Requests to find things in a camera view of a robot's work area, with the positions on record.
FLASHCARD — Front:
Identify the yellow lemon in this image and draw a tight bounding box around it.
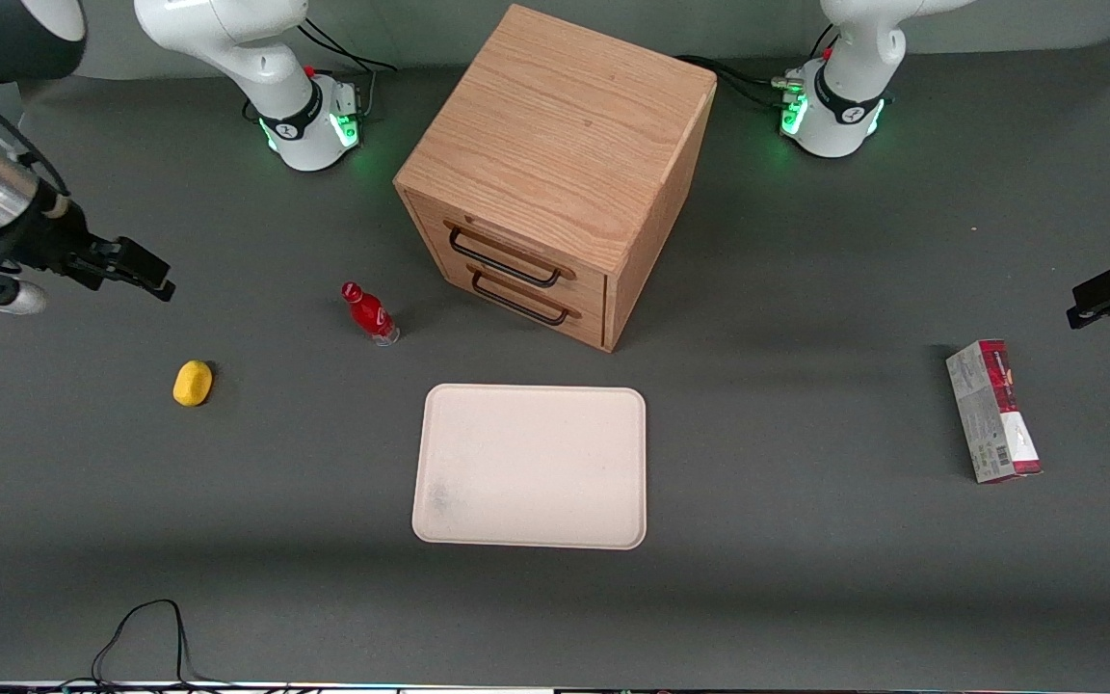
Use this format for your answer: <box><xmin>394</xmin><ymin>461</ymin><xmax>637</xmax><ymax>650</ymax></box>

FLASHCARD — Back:
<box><xmin>172</xmin><ymin>360</ymin><xmax>215</xmax><ymax>408</ymax></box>

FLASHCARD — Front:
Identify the black right arm wrist cable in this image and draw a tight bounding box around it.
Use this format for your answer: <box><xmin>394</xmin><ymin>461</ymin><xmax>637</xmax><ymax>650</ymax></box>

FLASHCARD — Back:
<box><xmin>0</xmin><ymin>79</ymin><xmax>70</xmax><ymax>198</ymax></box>

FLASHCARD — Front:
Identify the black left arm base cable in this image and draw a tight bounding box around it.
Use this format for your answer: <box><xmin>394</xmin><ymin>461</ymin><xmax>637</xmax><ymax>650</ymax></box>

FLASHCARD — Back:
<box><xmin>674</xmin><ymin>23</ymin><xmax>840</xmax><ymax>113</ymax></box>

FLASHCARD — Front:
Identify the wooden drawer front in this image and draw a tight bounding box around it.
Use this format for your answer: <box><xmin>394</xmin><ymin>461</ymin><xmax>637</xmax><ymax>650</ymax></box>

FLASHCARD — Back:
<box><xmin>430</xmin><ymin>243</ymin><xmax>609</xmax><ymax>350</ymax></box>
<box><xmin>409</xmin><ymin>193</ymin><xmax>610</xmax><ymax>311</ymax></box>

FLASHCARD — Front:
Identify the beige plastic tray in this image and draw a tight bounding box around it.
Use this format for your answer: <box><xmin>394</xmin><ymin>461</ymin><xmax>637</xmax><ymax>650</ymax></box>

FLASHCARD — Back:
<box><xmin>411</xmin><ymin>383</ymin><xmax>648</xmax><ymax>551</ymax></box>

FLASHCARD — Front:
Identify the black right arm base cable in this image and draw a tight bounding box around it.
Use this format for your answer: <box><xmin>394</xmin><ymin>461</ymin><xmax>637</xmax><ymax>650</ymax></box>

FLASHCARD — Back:
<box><xmin>243</xmin><ymin>17</ymin><xmax>400</xmax><ymax>124</ymax></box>

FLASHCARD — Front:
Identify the wooden drawer cabinet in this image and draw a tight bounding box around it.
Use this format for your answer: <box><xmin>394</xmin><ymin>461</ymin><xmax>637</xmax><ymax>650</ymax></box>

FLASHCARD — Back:
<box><xmin>393</xmin><ymin>4</ymin><xmax>718</xmax><ymax>354</ymax></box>

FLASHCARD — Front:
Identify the black arm base cable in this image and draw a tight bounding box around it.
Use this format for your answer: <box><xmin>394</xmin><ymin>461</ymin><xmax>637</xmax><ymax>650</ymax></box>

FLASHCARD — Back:
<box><xmin>243</xmin><ymin>17</ymin><xmax>400</xmax><ymax>124</ymax></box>
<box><xmin>674</xmin><ymin>23</ymin><xmax>840</xmax><ymax>113</ymax></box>

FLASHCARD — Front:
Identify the red and grey carton box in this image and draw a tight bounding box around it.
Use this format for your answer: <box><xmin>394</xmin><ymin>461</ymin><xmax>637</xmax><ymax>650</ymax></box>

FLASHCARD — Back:
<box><xmin>945</xmin><ymin>338</ymin><xmax>1044</xmax><ymax>485</ymax></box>

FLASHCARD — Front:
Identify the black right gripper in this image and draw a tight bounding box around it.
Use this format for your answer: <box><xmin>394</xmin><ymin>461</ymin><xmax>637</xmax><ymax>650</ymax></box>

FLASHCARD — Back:
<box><xmin>0</xmin><ymin>196</ymin><xmax>177</xmax><ymax>303</ymax></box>

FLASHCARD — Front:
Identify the black metal drawer handle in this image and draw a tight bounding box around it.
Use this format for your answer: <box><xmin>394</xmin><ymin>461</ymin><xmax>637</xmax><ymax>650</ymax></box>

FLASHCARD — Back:
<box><xmin>446</xmin><ymin>227</ymin><xmax>568</xmax><ymax>289</ymax></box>
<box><xmin>470</xmin><ymin>270</ymin><xmax>573</xmax><ymax>327</ymax></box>

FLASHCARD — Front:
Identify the red coke bottle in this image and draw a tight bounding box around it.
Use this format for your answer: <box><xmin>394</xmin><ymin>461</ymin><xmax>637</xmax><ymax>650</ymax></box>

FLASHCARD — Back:
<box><xmin>340</xmin><ymin>280</ymin><xmax>402</xmax><ymax>347</ymax></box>

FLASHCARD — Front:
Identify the black cable at table edge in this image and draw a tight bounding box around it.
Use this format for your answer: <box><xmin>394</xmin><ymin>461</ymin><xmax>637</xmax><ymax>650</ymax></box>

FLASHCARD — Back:
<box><xmin>59</xmin><ymin>599</ymin><xmax>257</xmax><ymax>690</ymax></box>

